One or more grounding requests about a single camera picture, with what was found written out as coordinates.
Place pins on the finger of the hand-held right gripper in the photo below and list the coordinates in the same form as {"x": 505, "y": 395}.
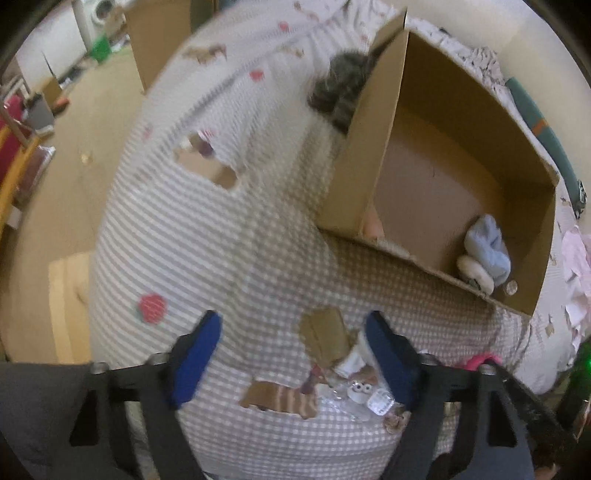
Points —
{"x": 535, "y": 415}

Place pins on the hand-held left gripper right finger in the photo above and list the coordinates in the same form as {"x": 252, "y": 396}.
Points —
{"x": 388, "y": 364}

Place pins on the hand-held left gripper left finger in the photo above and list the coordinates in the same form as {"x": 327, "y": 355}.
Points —
{"x": 196, "y": 360}

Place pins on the brown soft toy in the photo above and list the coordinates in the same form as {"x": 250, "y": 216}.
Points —
{"x": 355, "y": 383}

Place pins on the white fuzzy sock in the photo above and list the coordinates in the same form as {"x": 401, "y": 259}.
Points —
{"x": 475, "y": 274}

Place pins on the light blue fuzzy sock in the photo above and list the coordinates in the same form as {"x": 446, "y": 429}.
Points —
{"x": 487, "y": 251}

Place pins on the pink soft item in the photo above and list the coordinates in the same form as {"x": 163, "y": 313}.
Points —
{"x": 371, "y": 226}

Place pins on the bright pink cloth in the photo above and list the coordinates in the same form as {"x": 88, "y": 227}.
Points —
{"x": 478, "y": 360}

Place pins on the pale pink cloth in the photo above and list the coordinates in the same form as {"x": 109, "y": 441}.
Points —
{"x": 577, "y": 272}

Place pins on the checked printed bed cover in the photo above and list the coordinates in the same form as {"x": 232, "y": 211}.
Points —
{"x": 231, "y": 240}

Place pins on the light wooden board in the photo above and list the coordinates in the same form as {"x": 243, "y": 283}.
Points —
{"x": 69, "y": 304}

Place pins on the dark grey cloth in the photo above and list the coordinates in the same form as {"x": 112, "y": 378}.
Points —
{"x": 39, "y": 415}

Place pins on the teal pillow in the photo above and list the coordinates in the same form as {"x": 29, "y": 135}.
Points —
{"x": 547, "y": 129}

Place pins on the grey striped fuzzy cloth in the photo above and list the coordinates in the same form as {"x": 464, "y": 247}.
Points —
{"x": 339, "y": 90}

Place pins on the grey bin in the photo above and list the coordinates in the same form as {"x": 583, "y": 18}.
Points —
{"x": 39, "y": 110}

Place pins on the red cloth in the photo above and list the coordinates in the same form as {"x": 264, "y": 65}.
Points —
{"x": 10, "y": 115}

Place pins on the tall brown cardboard box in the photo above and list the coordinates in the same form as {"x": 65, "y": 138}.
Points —
{"x": 159, "y": 44}

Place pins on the green container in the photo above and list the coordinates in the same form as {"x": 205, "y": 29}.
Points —
{"x": 99, "y": 48}

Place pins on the white washing machine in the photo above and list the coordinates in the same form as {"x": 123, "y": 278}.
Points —
{"x": 97, "y": 14}

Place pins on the yellow wooden frame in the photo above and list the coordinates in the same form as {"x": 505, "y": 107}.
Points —
{"x": 16, "y": 170}

